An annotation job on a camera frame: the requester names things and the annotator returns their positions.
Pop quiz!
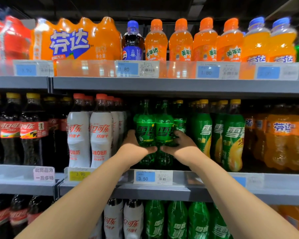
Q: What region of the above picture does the person's right hand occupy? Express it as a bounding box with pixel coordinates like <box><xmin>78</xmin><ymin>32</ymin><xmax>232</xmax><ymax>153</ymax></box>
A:
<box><xmin>160</xmin><ymin>129</ymin><xmax>205</xmax><ymax>167</ymax></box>

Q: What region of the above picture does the large cola bottle blue cap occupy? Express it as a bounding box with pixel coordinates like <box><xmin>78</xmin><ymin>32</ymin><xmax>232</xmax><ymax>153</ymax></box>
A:
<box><xmin>121</xmin><ymin>20</ymin><xmax>146</xmax><ymax>62</ymax></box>

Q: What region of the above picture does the person's right forearm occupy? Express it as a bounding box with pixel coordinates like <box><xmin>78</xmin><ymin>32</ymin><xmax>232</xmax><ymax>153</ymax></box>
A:
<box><xmin>184</xmin><ymin>152</ymin><xmax>299</xmax><ymax>239</ymax></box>

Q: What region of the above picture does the green soda bottle yellow cap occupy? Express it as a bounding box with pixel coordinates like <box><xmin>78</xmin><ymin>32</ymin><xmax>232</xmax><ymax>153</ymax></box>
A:
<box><xmin>221</xmin><ymin>99</ymin><xmax>246</xmax><ymax>172</ymax></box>

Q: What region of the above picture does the white cola bottle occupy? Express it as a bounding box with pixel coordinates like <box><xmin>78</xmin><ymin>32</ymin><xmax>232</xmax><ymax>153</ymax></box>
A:
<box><xmin>123</xmin><ymin>199</ymin><xmax>144</xmax><ymax>239</ymax></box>
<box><xmin>91</xmin><ymin>216</ymin><xmax>104</xmax><ymax>239</ymax></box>
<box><xmin>104</xmin><ymin>199</ymin><xmax>124</xmax><ymax>239</ymax></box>

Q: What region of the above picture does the row of dark cola bottles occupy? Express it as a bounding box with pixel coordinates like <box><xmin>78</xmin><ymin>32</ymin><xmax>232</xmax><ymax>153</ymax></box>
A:
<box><xmin>0</xmin><ymin>92</ymin><xmax>73</xmax><ymax>166</ymax></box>
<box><xmin>0</xmin><ymin>193</ymin><xmax>53</xmax><ymax>239</ymax></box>

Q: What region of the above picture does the row of shelf price tags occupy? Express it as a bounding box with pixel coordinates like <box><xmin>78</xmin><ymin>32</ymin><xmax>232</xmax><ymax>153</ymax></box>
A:
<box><xmin>32</xmin><ymin>166</ymin><xmax>265</xmax><ymax>190</ymax></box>
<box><xmin>12</xmin><ymin>59</ymin><xmax>299</xmax><ymax>81</ymax></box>

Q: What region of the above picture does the grey store shelving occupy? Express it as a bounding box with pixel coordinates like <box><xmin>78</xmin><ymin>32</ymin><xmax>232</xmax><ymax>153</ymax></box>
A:
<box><xmin>0</xmin><ymin>58</ymin><xmax>299</xmax><ymax>239</ymax></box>

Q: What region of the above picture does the person's left forearm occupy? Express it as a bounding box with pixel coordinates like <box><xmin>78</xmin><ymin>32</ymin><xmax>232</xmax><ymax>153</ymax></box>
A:
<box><xmin>15</xmin><ymin>157</ymin><xmax>143</xmax><ymax>239</ymax></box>

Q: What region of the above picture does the person's left hand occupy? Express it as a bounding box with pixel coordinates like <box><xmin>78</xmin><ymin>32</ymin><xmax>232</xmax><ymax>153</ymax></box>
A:
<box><xmin>115</xmin><ymin>129</ymin><xmax>157</xmax><ymax>170</ymax></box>

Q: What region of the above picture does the row of green soda bottles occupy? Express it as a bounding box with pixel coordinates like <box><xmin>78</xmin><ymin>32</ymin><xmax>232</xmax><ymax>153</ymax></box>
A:
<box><xmin>144</xmin><ymin>199</ymin><xmax>232</xmax><ymax>239</ymax></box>

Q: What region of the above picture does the orange Fanta multipack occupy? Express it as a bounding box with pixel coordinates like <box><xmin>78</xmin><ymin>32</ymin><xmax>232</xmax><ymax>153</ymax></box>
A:
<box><xmin>31</xmin><ymin>17</ymin><xmax>123</xmax><ymax>62</ymax></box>

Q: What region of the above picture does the red cola multipack large script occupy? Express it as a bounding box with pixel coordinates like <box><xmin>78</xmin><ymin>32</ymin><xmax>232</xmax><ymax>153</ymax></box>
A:
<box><xmin>0</xmin><ymin>16</ymin><xmax>33</xmax><ymax>60</ymax></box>

